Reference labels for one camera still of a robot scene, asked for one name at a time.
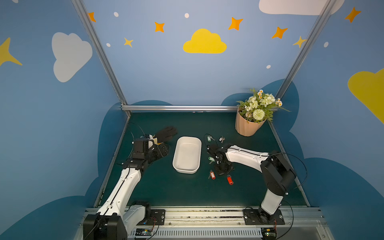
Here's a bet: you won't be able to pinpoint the key with red tag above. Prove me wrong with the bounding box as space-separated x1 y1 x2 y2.
227 175 234 186
209 170 216 180

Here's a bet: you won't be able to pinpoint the key with green tag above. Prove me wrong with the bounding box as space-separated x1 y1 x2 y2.
207 135 215 142
208 157 216 164

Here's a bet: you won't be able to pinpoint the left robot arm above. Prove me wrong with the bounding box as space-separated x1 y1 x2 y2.
83 135 170 240

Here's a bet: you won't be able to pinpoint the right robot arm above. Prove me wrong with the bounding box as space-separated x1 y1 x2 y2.
207 144 297 222

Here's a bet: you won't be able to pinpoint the white plastic storage box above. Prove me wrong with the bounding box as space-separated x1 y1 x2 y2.
173 137 202 174

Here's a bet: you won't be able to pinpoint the black yellow work glove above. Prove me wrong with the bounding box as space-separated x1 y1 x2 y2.
150 126 178 145

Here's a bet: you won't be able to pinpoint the potted artificial flowers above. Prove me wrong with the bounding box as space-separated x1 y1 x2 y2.
235 89 289 137

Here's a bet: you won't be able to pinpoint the left controller board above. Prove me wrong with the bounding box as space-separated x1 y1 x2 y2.
135 229 153 237

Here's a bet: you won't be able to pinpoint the controller board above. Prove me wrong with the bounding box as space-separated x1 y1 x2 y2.
261 228 277 240
135 229 153 237

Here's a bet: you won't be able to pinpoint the right controller board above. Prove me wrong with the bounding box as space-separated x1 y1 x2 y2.
261 228 277 240

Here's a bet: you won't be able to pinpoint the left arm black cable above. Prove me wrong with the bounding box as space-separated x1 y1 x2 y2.
128 121 146 145

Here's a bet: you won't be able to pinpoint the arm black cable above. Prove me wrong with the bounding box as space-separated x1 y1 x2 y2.
128 121 146 145
269 152 309 191

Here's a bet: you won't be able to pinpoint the rear aluminium frame rail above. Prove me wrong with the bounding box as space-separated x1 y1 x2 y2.
121 105 238 112

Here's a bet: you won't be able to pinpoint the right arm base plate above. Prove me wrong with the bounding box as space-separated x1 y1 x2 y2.
243 208 285 225

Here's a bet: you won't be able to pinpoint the left floor frame rail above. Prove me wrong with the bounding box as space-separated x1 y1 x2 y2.
93 115 131 208

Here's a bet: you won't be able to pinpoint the floor frame rail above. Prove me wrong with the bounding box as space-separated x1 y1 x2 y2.
93 115 131 208
268 121 311 208

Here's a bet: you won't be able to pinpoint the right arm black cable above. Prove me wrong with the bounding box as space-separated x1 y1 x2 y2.
269 152 309 191

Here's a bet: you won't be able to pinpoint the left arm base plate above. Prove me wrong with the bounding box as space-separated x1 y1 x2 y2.
137 209 166 226

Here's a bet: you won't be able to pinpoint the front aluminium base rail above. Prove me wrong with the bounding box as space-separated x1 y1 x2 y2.
73 206 335 240

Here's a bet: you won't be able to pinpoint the right floor frame rail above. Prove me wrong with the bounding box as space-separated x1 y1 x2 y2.
268 121 311 208

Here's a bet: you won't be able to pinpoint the right rear aluminium post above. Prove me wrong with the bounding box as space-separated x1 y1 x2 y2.
276 0 337 99

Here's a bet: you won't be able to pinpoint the aluminium post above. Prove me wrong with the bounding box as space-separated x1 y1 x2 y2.
72 0 131 120
276 0 337 99

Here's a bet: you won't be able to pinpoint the left rear aluminium post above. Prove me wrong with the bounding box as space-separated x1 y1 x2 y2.
72 0 131 120

